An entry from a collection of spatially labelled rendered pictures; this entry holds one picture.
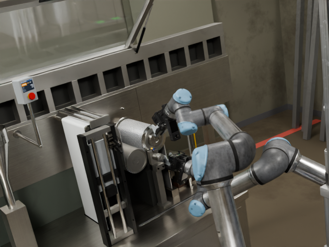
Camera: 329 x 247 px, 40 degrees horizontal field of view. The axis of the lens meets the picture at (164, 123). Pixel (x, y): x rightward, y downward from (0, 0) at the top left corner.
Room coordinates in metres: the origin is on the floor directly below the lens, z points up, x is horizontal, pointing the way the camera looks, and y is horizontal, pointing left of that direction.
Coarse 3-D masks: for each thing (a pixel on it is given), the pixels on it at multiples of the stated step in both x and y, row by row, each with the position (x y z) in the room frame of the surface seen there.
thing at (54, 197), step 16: (64, 176) 2.16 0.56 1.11; (16, 192) 2.01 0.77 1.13; (32, 192) 2.06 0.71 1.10; (48, 192) 2.10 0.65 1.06; (64, 192) 2.15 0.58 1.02; (32, 208) 2.04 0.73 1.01; (48, 208) 2.09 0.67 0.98; (64, 208) 2.13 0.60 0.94; (0, 224) 1.95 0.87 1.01; (32, 224) 2.03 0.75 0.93; (0, 240) 1.94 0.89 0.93
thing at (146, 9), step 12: (12, 0) 1.78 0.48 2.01; (24, 0) 1.80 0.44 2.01; (36, 0) 1.82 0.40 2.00; (48, 0) 1.84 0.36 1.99; (60, 0) 1.89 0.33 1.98; (0, 12) 1.75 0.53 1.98; (144, 12) 2.31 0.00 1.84; (132, 36) 2.43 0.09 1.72; (120, 48) 2.47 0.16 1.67; (84, 60) 2.33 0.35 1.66; (36, 72) 2.19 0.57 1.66; (0, 84) 2.08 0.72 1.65
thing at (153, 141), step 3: (153, 132) 2.08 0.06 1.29; (150, 135) 2.08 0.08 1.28; (153, 135) 2.07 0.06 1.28; (150, 138) 2.06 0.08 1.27; (153, 138) 2.07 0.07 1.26; (156, 138) 2.08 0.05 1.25; (159, 138) 2.09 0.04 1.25; (150, 141) 2.06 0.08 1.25; (153, 141) 2.07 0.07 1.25; (156, 141) 2.08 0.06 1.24; (159, 141) 2.09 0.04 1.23; (150, 144) 2.07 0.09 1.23; (153, 144) 2.07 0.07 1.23; (156, 144) 2.08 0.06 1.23; (159, 144) 2.09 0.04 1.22
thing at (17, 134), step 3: (15, 132) 2.05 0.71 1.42; (18, 132) 2.06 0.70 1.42; (15, 135) 2.05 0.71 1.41; (18, 135) 2.02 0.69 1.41; (21, 135) 2.00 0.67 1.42; (24, 138) 1.95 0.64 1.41; (27, 138) 1.94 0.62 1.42; (27, 141) 1.93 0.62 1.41; (30, 141) 1.89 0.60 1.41; (33, 141) 1.88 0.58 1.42; (33, 144) 1.87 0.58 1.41; (36, 144) 1.84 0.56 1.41; (39, 147) 1.81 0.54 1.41; (42, 147) 1.82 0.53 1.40
